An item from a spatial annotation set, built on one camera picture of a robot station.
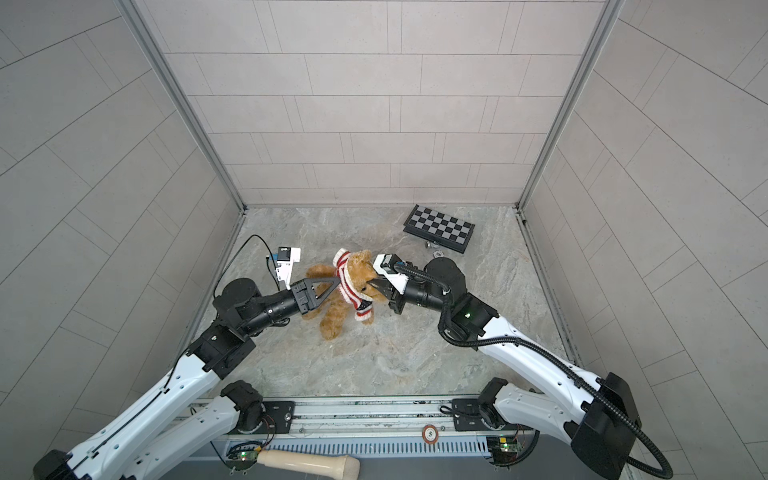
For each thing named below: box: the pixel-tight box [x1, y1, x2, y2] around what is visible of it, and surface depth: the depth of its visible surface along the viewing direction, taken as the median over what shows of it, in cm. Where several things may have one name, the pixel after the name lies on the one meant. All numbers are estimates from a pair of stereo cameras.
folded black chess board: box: [403, 204, 476, 254], surface depth 109 cm
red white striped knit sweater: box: [333, 248, 373, 321], surface depth 66 cm
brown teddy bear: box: [302, 249, 386, 341], surface depth 67 cm
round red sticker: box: [422, 424, 439, 444], surface depth 71 cm
